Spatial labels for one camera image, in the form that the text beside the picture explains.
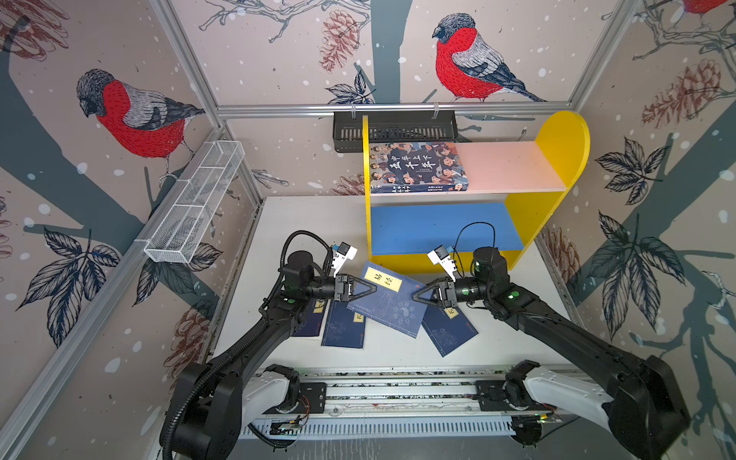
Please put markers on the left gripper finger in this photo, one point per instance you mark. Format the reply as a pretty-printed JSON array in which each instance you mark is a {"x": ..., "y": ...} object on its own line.
[
  {"x": 353, "y": 296},
  {"x": 357, "y": 281}
]

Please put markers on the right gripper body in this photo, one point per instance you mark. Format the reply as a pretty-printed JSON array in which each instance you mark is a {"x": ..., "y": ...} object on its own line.
[{"x": 450, "y": 293}]

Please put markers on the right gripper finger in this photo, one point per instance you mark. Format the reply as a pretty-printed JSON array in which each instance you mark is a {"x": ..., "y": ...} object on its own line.
[
  {"x": 430, "y": 289},
  {"x": 427, "y": 297}
]

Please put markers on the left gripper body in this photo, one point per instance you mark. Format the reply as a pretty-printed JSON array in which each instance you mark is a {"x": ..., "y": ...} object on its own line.
[{"x": 339, "y": 287}]

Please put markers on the blue book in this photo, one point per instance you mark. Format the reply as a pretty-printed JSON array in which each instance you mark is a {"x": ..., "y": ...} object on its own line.
[
  {"x": 392, "y": 303},
  {"x": 313, "y": 319},
  {"x": 447, "y": 328},
  {"x": 344, "y": 328}
]

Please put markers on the large illustrated box book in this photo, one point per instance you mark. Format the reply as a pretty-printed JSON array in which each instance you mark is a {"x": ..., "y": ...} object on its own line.
[{"x": 417, "y": 167}]

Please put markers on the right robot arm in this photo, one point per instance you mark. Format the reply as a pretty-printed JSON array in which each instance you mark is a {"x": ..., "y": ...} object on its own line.
[{"x": 638, "y": 400}]

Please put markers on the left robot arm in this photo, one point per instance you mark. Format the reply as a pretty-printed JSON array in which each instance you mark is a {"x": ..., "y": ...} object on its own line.
[{"x": 241, "y": 356}]

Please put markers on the yellow pink blue bookshelf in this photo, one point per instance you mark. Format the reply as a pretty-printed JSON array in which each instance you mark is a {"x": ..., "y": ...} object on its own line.
[{"x": 515, "y": 188}]

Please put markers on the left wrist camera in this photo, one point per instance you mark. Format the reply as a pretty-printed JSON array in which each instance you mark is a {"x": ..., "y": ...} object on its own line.
[{"x": 342, "y": 253}]

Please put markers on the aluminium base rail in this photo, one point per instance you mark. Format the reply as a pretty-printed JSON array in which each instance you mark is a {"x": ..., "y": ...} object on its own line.
[{"x": 356, "y": 405}]

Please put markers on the black slotted wall basket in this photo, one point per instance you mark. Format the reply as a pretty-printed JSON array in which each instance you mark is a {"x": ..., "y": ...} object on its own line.
[{"x": 392, "y": 127}]

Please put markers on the white wire mesh basket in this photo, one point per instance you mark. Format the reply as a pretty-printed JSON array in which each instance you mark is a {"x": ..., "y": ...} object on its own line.
[{"x": 186, "y": 222}]

